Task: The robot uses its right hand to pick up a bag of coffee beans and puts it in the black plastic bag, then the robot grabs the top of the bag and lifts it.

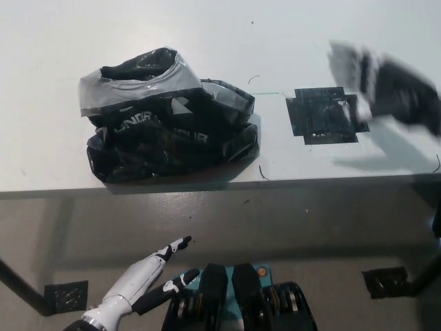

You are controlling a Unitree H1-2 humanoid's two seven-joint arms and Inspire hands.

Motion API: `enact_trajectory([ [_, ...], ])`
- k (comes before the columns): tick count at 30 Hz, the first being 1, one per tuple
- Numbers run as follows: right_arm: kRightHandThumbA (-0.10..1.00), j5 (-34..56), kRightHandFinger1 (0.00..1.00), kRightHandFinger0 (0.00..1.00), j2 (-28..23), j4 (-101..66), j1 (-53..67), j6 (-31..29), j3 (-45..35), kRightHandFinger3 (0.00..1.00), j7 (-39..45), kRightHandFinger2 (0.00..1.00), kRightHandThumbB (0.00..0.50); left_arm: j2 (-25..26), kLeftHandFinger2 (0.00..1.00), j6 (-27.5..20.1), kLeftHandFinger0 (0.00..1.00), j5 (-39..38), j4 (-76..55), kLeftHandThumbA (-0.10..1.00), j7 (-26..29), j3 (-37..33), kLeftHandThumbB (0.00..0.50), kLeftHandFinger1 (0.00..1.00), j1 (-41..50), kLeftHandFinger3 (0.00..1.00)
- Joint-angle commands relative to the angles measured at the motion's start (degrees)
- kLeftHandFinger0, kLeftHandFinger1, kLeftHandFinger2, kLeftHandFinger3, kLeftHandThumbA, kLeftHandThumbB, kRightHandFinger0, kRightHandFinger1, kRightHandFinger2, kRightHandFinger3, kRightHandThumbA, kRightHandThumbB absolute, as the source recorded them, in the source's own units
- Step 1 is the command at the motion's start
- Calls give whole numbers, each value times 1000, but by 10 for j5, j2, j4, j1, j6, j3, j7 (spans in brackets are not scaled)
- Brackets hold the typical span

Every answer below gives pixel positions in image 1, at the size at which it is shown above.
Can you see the black plastic shopping bag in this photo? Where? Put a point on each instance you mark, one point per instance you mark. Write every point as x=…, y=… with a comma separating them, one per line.
x=165, y=151

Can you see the black tape patch on table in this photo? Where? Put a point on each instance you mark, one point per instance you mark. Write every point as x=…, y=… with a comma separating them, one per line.
x=317, y=117

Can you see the robot torso block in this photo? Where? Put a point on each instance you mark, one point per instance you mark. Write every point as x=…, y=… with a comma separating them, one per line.
x=213, y=296
x=248, y=296

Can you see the robot right torso block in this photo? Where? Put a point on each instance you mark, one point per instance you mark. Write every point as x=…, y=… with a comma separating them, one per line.
x=248, y=296

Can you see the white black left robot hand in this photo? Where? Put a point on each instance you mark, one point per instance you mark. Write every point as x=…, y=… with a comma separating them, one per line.
x=134, y=286

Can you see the robot left torso block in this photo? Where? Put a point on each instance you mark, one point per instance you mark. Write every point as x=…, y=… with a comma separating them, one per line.
x=213, y=296

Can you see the teal router box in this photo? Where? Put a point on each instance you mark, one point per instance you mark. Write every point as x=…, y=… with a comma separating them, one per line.
x=267, y=280

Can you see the black table leg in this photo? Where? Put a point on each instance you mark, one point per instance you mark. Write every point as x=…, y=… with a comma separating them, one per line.
x=20, y=286
x=429, y=276

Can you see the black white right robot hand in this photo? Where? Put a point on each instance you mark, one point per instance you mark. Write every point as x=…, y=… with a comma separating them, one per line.
x=396, y=89

